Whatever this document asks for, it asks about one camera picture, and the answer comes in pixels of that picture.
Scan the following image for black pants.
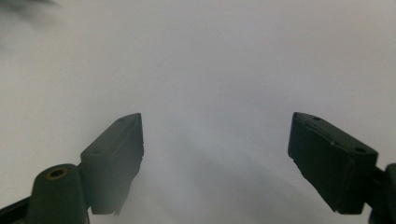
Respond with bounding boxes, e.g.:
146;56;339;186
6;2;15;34
0;0;60;17

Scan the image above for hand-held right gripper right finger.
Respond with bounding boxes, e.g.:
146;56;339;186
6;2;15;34
287;111;379;216

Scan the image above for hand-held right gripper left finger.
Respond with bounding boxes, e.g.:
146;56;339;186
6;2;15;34
79;112;145;217

